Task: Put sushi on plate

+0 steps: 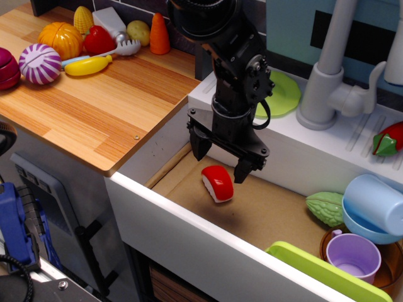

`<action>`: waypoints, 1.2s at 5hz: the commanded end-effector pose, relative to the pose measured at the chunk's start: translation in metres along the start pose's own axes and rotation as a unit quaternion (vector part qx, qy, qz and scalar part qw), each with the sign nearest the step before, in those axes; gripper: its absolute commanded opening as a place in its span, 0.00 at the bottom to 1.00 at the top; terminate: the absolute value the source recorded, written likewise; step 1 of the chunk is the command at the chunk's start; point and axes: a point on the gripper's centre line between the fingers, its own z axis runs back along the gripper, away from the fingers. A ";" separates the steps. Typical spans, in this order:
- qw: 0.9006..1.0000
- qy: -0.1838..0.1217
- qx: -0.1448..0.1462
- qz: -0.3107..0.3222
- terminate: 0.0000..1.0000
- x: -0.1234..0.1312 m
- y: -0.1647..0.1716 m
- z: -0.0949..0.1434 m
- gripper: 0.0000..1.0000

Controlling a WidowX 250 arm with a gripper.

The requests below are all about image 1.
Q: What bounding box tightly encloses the grey pasta spoon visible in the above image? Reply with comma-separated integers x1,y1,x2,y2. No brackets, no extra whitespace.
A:
62,40,141,69

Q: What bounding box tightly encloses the red toy strawberry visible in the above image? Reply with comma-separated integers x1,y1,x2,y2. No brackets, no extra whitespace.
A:
84,25,116,55

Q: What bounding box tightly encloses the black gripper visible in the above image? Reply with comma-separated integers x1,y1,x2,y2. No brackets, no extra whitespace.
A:
187,108,270,184

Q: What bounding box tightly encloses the black cable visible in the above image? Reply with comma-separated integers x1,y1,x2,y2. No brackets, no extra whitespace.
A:
0,254,34,302

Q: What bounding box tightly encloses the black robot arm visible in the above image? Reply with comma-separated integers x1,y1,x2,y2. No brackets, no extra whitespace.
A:
167,1,275,184

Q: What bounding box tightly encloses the yellow toy potato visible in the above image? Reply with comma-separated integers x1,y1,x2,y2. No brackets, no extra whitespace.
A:
126,20,150,47

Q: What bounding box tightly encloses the green toy bitter gourd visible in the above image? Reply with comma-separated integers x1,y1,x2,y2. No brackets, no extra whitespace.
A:
305,192,344,227

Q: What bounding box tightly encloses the green toy plate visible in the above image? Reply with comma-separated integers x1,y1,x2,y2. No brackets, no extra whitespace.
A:
265,71,302,118

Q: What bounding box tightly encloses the orange toy carrot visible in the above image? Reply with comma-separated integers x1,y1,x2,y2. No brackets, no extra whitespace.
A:
150,13,171,55

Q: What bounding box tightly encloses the purple white toy onion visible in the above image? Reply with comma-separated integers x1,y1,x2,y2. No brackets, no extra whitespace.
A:
18,43,62,85

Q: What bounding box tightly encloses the blue toy bowl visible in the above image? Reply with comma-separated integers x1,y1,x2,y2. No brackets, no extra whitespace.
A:
343,200,402,245

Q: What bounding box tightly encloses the yellow toy corn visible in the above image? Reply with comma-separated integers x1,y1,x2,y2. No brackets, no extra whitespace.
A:
74,6,94,34

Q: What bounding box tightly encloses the grey toy faucet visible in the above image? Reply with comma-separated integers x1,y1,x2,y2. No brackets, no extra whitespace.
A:
297,0,387,130

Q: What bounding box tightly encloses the red toy pepper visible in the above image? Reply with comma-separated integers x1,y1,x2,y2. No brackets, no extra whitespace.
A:
372,121,402,157

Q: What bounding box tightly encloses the magenta toy vegetable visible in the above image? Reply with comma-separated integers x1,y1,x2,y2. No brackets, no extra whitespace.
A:
0,48,21,91

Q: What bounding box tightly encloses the orange toy pumpkin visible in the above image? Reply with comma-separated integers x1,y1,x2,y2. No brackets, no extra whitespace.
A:
37,22,84,60

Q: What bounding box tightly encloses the blue clamp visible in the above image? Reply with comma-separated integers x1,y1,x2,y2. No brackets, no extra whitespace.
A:
1,182,62,271

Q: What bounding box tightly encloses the white toy bottle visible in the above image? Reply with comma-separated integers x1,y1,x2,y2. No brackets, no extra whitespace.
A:
92,7,129,44

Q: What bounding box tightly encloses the yellow toy banana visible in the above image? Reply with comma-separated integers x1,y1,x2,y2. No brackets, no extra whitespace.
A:
64,55,113,76

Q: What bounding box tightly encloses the lime green tray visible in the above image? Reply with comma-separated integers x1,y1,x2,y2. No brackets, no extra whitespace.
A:
265,241,392,301

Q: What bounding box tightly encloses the orange transparent toy bowl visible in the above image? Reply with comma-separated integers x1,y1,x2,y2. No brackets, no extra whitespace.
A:
319,224,402,296

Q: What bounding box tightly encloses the purple toy cup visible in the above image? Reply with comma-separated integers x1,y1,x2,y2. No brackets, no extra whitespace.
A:
326,230,382,284

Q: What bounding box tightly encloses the light blue toy cup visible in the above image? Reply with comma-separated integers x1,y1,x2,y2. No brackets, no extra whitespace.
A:
344,174,402,237

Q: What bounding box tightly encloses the red white toy sushi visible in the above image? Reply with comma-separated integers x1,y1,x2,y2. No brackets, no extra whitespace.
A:
201,165,234,203

